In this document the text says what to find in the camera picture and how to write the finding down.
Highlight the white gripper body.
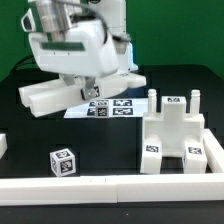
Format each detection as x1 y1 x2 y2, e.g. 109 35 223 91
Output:
21 8 119 78

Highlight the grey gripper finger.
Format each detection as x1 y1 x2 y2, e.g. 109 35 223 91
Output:
82 77 96 100
59 74 78 86

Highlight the white tagged block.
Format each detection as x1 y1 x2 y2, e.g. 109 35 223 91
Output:
140 135 162 174

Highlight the white chair seat block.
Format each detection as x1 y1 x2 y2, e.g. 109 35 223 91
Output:
142 89 205 157

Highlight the small tagged cube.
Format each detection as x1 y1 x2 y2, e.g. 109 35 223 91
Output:
96 106 109 118

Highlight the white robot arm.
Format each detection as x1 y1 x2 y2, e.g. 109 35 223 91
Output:
21 0 133 99

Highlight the white tagged sheet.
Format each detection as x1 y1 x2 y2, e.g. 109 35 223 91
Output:
64 98 148 119

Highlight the white tagged cube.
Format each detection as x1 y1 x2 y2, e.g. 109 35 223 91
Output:
50 148 76 177

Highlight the white block left edge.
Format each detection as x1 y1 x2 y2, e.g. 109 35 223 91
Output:
0 134 7 159

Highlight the black cable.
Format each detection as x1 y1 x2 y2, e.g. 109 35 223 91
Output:
9 54 38 75

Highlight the white front rail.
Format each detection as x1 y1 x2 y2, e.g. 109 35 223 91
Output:
0 173 224 206

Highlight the white rail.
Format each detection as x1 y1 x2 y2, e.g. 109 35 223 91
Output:
0 173 224 206
203 129 224 173

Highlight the white right rail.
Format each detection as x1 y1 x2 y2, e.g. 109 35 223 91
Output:
203 129 224 173

